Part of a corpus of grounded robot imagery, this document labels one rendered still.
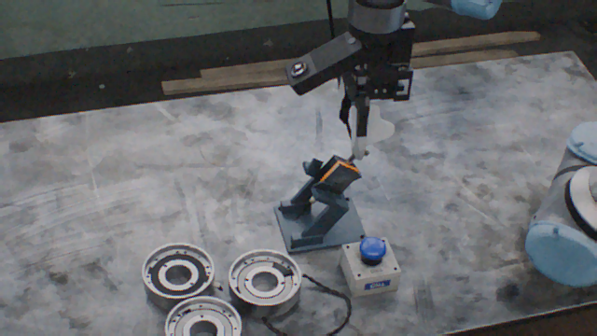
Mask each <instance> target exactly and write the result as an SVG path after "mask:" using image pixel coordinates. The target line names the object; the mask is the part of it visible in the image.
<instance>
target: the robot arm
mask: <svg viewBox="0 0 597 336"><path fill-rule="evenodd" d="M420 1H423V2H425V3H428V4H432V5H436V6H439V7H444V8H446V9H449V10H452V11H454V12H455V14H457V15H461V16H470V17H474V18H478V19H482V20H488V19H490V18H491V17H492V16H493V15H494V14H495V13H496V11H497V10H498V8H499V6H500V3H501V2H502V0H420ZM406 3H407V0H349V4H348V15H347V17H348V32H346V33H344V35H342V36H340V37H337V38H335V39H333V40H331V41H330V42H328V43H326V44H324V45H323V46H322V47H320V48H317V49H314V50H313V51H311V52H309V53H307V54H305V55H304V56H302V57H300V59H297V60H295V61H294V62H292V63H290V64H288V65H287V66H286V67H285V73H286V76H287V80H288V83H289V86H290V87H291V88H292V90H293V91H294V92H295V94H297V95H300V96H301V95H303V94H305V93H307V92H309V91H311V90H313V89H315V88H318V87H320V86H322V85H323V84H325V83H327V82H328V81H330V80H332V79H333V77H337V76H339V117H340V120H341V121H342V123H343V124H347V122H348V118H349V111H350V108H351V106H352V105H355V106H354V107H353V108H352V109H351V120H352V132H351V138H352V143H351V151H352V152H353V153H354V156H355V157H356V158H357V160H358V161H361V160H363V157H364V153H365V148H366V146H368V145H371V144H374V143H377V142H380V141H382V140H384V139H387V138H390V137H391V136H392V134H393V133H395V125H393V124H392V123H390V122H387V121H385V120H382V119H381V110H380V107H379V106H378V105H377V104H373V103H370V102H369V101H370V100H381V101H383V100H393V102H403V101H408V100H409V99H410V88H411V82H412V77H413V69H412V67H411V65H410V57H411V52H412V44H413V38H414V33H415V26H414V25H413V22H411V20H410V15H409V13H408V12H405V9H406ZM403 66H404V68H405V67H407V68H408V69H404V70H403V69H401V68H402V67H403ZM407 79H408V80H409V85H408V91H407V92H405V93H397V92H398V91H403V90H404V89H405V85H404V84H403V82H402V80H407ZM525 248H526V252H527V254H528V258H529V260H530V261H531V262H532V263H533V265H534V266H535V267H536V269H537V270H538V271H539V272H541V273H542V274H543V275H545V276H546V277H547V278H549V279H551V280H553V281H555V282H557V283H560V284H563V285H566V286H567V285H569V286H572V287H590V286H593V285H595V284H597V122H587V123H583V124H580V125H578V126H577V127H575V128H574V129H573V130H572V132H571V135H570V137H569V138H568V139H567V141H566V148H565V151H564V154H563V157H562V161H561V163H560V165H559V168H558V170H557V172H556V174H555V176H554V178H553V181H552V183H551V185H550V187H549V189H548V192H547V195H546V197H545V200H544V201H543V202H542V203H541V205H540V208H539V209H538V210H537V211H536V212H535V214H534V215H533V216H532V218H531V220H530V224H529V227H528V230H527V232H526V242H525Z"/></svg>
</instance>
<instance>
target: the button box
mask: <svg viewBox="0 0 597 336"><path fill-rule="evenodd" d="M380 239H382V240H383V241H384V242H385V244H386V247H387V249H386V254H385V256H384V257H383V258H381V259H367V258H365V257H363V256H362V255H361V253H360V250H359V247H360V243H361V242H356V243H350V244H345V245H342V250H341V257H340V266H341V269H342V272H343V274H344V277H345V279H346V282H347V285H348V287H349V289H350V292H351V295H352V298H353V300H354V299H360V298H365V297H370V296H376V295H381V294H382V293H387V292H392V291H397V288H398V282H400V277H401V269H400V266H399V263H398V262H396V259H395V257H394V255H393V252H392V249H391V247H390V245H389V243H388V241H387V239H386V237H385V238H380Z"/></svg>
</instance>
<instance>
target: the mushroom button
mask: <svg viewBox="0 0 597 336"><path fill-rule="evenodd" d="M386 249H387V247H386V244H385V242H384V241H383V240H382V239H380V238H378V237H368V238H365V239H364V240H363V241H362V242H361V243H360V247H359V250H360V253H361V255H362V256H363V257H365V258H367V259H381V258H383V257H384V256H385V254H386Z"/></svg>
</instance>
